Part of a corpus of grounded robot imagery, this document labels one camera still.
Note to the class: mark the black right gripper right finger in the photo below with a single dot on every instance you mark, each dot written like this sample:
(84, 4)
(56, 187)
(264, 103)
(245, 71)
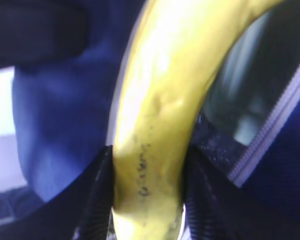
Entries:
(218, 210)

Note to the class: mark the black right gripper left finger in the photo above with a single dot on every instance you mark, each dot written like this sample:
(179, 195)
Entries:
(80, 212)

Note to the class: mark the navy and white lunch bag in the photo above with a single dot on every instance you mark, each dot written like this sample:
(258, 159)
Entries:
(67, 55)

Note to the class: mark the yellow banana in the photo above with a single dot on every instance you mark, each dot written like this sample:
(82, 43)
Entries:
(175, 55)

